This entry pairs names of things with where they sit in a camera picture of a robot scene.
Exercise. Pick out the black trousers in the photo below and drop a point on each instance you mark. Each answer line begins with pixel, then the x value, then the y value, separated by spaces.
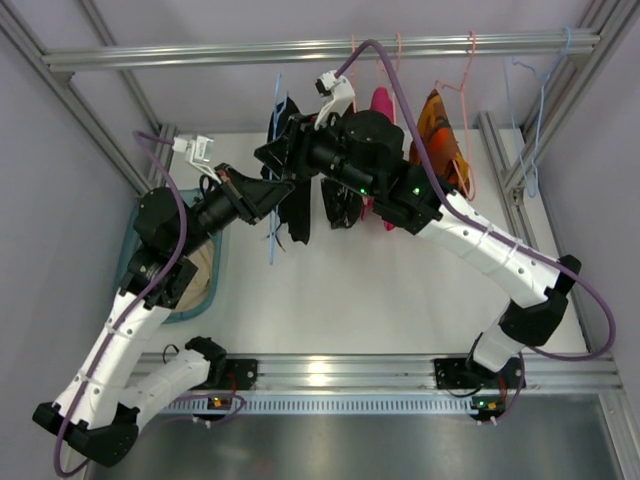
pixel 295 209

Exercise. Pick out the pink hanger right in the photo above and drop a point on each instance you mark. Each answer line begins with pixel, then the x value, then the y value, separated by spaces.
pixel 467 115

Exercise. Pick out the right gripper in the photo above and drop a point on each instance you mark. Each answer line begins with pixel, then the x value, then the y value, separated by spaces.
pixel 298 145

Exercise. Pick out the orange patterned garment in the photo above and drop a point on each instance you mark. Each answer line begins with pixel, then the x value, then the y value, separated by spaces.
pixel 441 145

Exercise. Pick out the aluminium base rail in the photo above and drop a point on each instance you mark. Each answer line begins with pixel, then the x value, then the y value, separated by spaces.
pixel 416 374

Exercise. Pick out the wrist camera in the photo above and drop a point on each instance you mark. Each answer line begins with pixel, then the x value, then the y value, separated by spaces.
pixel 338 95
pixel 198 152

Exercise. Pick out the blue wire hanger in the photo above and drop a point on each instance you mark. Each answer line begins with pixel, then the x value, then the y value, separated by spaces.
pixel 274 210

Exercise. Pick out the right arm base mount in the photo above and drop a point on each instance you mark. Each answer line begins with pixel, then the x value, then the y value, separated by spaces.
pixel 462 377

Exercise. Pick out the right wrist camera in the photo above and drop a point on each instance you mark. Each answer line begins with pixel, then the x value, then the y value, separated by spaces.
pixel 338 95

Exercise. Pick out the teal plastic basket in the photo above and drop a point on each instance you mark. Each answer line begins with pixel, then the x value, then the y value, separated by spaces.
pixel 150 241

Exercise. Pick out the slotted cable duct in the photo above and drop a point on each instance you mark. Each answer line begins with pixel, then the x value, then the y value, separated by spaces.
pixel 438 402

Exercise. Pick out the pink garment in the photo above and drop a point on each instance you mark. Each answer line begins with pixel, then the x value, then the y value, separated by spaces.
pixel 381 102

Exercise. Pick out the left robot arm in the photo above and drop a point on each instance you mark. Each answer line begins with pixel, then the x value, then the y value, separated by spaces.
pixel 98 415

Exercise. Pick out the beige garment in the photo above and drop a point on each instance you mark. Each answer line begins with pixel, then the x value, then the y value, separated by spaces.
pixel 200 291

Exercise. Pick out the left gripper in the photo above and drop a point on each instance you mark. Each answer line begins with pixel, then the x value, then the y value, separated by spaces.
pixel 239 198

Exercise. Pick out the empty blue hanger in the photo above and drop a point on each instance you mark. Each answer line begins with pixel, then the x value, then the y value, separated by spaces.
pixel 530 172

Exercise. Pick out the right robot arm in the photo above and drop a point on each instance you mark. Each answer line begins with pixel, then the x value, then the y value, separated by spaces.
pixel 363 152

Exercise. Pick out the pink hanger left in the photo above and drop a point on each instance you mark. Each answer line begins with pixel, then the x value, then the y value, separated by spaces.
pixel 353 78

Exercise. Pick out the black white patterned garment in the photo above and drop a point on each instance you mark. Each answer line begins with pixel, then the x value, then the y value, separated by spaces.
pixel 343 207

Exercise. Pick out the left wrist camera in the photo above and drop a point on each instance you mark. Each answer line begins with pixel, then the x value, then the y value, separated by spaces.
pixel 198 152

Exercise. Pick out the aluminium hanging rail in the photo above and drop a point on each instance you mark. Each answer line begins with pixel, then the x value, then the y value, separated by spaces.
pixel 120 58

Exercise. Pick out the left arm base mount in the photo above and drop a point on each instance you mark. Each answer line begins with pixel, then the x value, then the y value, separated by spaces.
pixel 234 375

